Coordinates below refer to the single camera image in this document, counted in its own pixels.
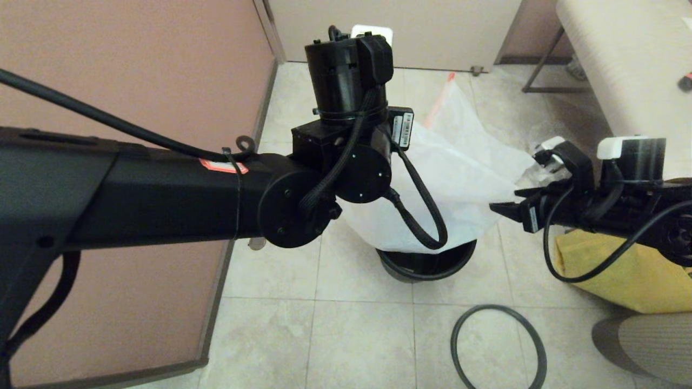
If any grey ribbed round seat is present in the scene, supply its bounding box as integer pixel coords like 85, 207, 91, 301
590, 314, 692, 387

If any white drawstring trash bag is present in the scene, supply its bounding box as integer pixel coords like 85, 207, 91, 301
340, 122, 522, 254
414, 73, 537, 179

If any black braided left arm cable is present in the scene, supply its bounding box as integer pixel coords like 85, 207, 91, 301
299, 89, 449, 251

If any beige door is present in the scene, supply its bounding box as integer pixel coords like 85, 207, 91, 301
268, 0, 524, 75

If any yellow fabric tote bag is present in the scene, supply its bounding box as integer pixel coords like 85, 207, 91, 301
554, 230, 692, 315

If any dark metal table leg frame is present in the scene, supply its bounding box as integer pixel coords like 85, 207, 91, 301
521, 30, 590, 97

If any beige wood-grain table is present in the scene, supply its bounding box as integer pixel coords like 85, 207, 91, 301
554, 0, 692, 182

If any grey door frame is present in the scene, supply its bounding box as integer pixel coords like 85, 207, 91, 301
253, 0, 287, 66

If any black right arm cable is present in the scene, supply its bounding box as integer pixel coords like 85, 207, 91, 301
533, 138, 692, 283

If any grey bin rim ring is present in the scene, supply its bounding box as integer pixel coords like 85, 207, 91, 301
451, 305, 547, 389

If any black round trash bin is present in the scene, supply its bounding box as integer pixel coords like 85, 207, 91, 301
377, 238, 477, 283

